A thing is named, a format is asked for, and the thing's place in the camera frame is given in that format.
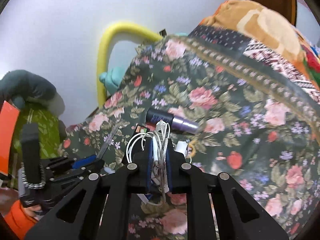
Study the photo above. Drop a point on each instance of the teal cloth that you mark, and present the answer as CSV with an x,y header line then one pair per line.
x,y
113,78

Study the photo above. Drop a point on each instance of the yellow foam tube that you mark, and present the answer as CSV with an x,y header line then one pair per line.
x,y
103,55

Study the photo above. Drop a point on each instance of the orange box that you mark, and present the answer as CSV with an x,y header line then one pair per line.
x,y
7,137

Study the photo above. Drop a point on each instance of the green leaf-print cloth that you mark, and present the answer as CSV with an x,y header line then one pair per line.
x,y
48,130

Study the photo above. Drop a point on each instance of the silver foil strip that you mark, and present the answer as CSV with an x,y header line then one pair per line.
x,y
108,141

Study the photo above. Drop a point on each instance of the yellow rubber band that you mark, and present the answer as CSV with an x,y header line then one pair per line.
x,y
193,152

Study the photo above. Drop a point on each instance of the dark floral blanket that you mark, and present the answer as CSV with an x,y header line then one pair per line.
x,y
225,110

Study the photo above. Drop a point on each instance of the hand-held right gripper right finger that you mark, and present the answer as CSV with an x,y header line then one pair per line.
x,y
168,165

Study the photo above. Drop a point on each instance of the person's left forearm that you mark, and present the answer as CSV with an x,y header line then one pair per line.
x,y
17,218

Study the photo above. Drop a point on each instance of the small white plastic piece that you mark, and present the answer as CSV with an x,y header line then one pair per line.
x,y
181,147

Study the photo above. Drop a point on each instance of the purple and black cosmetic tube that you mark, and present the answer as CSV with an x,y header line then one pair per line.
x,y
172,122

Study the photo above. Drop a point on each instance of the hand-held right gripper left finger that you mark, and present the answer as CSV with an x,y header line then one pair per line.
x,y
149,160

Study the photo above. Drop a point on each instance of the grey pillow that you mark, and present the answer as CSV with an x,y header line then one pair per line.
x,y
30,85

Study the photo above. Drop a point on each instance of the dark wall bracket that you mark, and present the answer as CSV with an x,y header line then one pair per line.
x,y
162,32

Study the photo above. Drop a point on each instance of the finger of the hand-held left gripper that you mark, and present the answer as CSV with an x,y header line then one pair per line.
x,y
68,178
83,162

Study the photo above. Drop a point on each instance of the colourful orange blanket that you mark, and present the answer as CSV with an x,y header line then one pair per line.
x,y
265,22

